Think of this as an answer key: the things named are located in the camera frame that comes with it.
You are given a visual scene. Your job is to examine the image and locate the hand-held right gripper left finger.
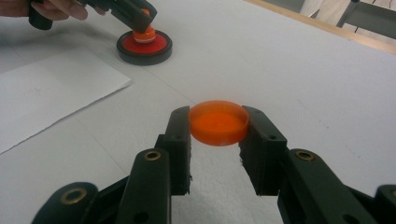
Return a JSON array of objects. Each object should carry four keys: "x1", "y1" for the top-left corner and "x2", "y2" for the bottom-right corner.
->
[{"x1": 115, "y1": 105, "x2": 192, "y2": 224}]

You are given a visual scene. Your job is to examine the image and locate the small orange stamp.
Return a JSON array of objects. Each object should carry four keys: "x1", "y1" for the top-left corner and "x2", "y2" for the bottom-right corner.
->
[{"x1": 133, "y1": 8, "x2": 157, "y2": 44}]

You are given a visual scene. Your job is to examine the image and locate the orange round stamp cap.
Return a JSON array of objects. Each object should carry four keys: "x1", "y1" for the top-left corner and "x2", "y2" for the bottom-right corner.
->
[{"x1": 188, "y1": 99, "x2": 251, "y2": 147}]

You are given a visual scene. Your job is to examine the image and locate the round red ink pad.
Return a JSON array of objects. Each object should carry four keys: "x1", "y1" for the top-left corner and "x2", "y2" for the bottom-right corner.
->
[{"x1": 116, "y1": 29, "x2": 174, "y2": 66}]

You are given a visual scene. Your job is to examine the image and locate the wooden table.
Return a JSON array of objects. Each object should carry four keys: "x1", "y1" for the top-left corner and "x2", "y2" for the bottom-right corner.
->
[{"x1": 242, "y1": 0, "x2": 396, "y2": 57}]

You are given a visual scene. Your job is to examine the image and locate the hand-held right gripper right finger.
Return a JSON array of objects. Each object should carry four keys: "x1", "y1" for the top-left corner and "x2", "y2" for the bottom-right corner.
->
[{"x1": 238, "y1": 105, "x2": 379, "y2": 224}]

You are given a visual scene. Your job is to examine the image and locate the white paper sheet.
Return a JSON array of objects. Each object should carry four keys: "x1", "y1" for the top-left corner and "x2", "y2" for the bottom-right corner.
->
[{"x1": 0, "y1": 49, "x2": 134, "y2": 156}]

